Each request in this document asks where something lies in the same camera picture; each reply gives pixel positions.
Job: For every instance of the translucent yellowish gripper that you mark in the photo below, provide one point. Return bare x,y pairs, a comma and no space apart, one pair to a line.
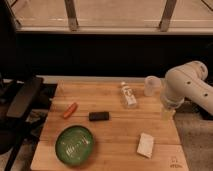
167,113

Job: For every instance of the green ceramic bowl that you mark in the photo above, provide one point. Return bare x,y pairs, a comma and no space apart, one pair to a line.
74,145

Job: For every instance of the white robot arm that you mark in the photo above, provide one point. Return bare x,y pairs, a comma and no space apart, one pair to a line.
187,81

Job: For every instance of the translucent plastic cup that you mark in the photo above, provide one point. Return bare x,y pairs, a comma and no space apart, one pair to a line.
151,84

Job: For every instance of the white sponge block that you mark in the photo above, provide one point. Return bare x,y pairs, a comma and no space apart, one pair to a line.
145,145

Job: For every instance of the black rectangular block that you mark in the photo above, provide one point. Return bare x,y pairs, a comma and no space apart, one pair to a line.
98,116

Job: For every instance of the orange carrot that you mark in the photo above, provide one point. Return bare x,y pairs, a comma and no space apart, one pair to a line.
72,108

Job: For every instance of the black office chair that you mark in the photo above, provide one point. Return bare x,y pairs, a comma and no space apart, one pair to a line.
14,128

